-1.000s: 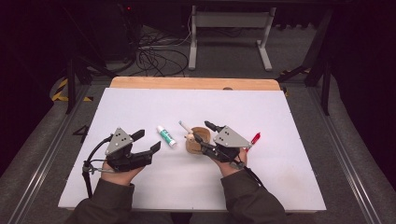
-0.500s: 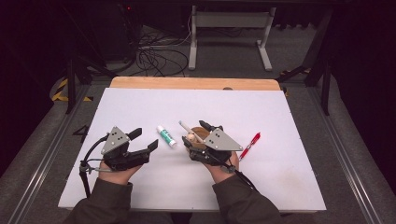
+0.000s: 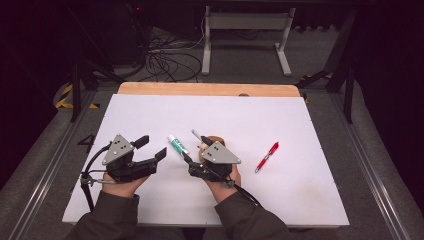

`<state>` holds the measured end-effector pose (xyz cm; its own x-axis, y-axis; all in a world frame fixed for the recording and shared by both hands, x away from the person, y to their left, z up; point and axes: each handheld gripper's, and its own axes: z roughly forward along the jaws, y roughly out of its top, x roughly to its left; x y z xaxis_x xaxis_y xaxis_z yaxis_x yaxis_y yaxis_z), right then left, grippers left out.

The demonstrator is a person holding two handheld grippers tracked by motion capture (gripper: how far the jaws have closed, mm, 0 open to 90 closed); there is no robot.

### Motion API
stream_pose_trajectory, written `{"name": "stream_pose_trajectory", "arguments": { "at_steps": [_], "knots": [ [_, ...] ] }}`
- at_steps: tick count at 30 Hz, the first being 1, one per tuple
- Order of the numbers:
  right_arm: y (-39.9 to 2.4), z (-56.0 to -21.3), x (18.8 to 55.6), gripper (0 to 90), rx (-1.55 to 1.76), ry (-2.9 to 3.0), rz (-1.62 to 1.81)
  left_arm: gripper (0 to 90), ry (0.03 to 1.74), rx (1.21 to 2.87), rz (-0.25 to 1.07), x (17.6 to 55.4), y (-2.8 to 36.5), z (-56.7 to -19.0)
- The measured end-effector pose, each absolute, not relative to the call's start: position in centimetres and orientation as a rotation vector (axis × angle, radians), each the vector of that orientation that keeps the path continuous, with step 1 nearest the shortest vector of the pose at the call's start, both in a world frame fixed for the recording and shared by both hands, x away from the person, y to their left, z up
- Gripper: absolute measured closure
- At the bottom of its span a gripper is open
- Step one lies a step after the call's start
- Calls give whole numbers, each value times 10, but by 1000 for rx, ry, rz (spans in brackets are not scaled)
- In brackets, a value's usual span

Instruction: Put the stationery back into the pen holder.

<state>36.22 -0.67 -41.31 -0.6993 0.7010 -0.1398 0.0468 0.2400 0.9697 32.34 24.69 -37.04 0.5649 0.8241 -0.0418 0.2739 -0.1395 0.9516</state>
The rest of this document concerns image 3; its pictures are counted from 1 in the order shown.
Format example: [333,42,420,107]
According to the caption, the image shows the person's left hand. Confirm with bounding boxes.
[101,171,150,199]

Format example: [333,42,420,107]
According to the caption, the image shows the grey metal stand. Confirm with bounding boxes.
[201,5,297,78]

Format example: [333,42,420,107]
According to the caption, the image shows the aluminium rail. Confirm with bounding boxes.
[6,91,98,240]
[328,93,412,240]

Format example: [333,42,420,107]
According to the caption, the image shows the red pen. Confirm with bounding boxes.
[254,141,280,174]

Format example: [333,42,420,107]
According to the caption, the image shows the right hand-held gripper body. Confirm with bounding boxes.
[187,141,243,189]

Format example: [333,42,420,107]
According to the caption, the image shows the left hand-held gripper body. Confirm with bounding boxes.
[99,133,159,184]

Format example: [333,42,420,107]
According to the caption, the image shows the yellow and black floor tape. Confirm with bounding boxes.
[54,83,101,110]

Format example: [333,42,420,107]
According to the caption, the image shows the white board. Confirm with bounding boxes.
[61,93,351,227]

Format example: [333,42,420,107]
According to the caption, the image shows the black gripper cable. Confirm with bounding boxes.
[226,179,265,208]
[79,142,113,213]

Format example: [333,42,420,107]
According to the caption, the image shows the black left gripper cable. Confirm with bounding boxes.
[79,142,113,213]

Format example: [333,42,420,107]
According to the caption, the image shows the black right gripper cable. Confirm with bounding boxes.
[226,179,265,208]

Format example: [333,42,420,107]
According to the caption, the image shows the black metal stand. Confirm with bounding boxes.
[295,9,357,125]
[63,3,125,123]

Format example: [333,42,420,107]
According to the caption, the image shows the green and white tube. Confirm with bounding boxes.
[167,133,191,158]

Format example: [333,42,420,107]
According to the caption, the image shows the black floor cables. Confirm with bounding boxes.
[138,28,205,84]

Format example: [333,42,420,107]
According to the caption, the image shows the black computer tower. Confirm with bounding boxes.
[108,2,152,65]

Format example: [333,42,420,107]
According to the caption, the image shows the person's right hand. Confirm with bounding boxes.
[203,164,242,204]

